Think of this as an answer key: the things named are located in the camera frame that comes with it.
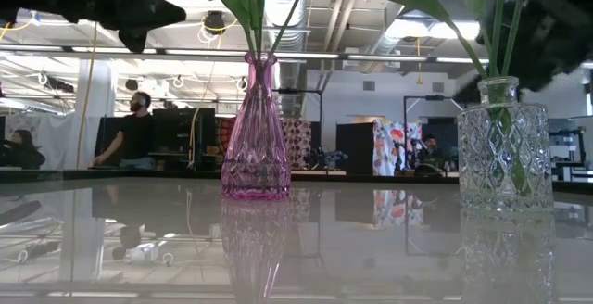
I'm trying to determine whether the red patterned fabric sheet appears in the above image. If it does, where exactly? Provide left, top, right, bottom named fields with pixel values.
left=281, top=118, right=312, bottom=171

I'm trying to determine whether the clear cut glass vase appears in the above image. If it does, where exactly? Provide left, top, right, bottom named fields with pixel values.
left=457, top=75, right=555, bottom=212

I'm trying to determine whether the person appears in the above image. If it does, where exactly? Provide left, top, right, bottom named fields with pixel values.
left=92, top=91, right=158, bottom=171
left=0, top=129, right=46, bottom=171
left=413, top=133, right=459, bottom=175

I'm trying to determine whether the large black panel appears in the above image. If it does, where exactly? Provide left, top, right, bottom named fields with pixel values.
left=152, top=108, right=217, bottom=171

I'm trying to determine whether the silver ventilation duct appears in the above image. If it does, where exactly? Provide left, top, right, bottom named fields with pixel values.
left=263, top=0, right=309, bottom=120

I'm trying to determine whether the white floral fabric sheet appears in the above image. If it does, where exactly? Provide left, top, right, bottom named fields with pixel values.
left=372, top=118, right=423, bottom=177

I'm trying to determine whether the yellow hanging cable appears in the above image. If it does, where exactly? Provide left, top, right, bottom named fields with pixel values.
left=73, top=20, right=98, bottom=171

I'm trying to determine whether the long ceiling light strip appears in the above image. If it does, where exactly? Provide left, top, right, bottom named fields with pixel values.
left=0, top=42, right=593, bottom=70

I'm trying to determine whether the black partition panel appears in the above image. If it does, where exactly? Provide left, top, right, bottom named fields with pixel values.
left=335, top=121, right=375, bottom=175

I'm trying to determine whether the black round ceiling device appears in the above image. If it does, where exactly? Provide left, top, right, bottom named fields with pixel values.
left=203, top=10, right=227, bottom=35

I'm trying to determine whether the black aluminium table frame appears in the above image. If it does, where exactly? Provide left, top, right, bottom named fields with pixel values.
left=0, top=168, right=593, bottom=187

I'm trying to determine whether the pink ribbed glass vase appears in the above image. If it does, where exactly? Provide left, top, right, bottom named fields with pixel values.
left=220, top=52, right=292, bottom=202

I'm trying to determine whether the black metal frame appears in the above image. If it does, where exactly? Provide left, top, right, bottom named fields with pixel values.
left=401, top=94, right=467, bottom=171

